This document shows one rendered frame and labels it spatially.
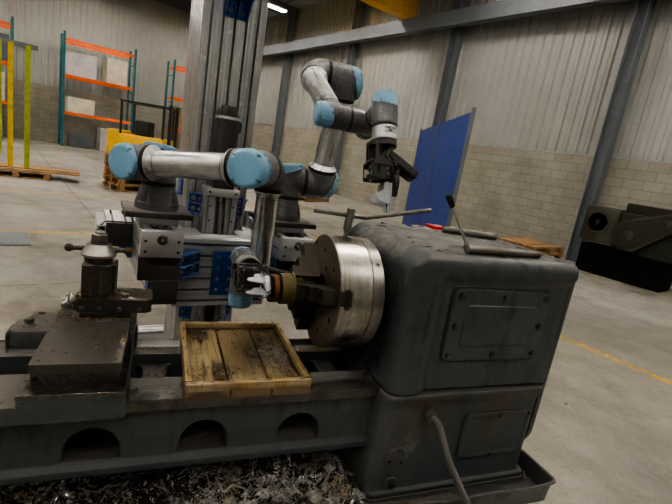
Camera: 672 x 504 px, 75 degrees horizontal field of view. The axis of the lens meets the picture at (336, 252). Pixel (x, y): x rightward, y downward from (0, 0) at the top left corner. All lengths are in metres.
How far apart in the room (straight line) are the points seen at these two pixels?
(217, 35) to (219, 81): 0.16
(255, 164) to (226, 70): 0.66
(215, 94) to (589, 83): 10.97
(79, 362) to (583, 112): 11.71
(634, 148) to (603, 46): 2.48
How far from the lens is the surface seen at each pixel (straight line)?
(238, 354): 1.25
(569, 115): 12.26
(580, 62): 12.53
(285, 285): 1.16
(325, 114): 1.35
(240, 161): 1.33
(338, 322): 1.11
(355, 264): 1.12
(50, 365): 1.04
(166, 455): 1.20
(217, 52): 1.90
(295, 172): 1.79
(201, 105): 1.87
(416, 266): 1.10
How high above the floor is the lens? 1.45
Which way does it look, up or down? 12 degrees down
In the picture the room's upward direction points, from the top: 10 degrees clockwise
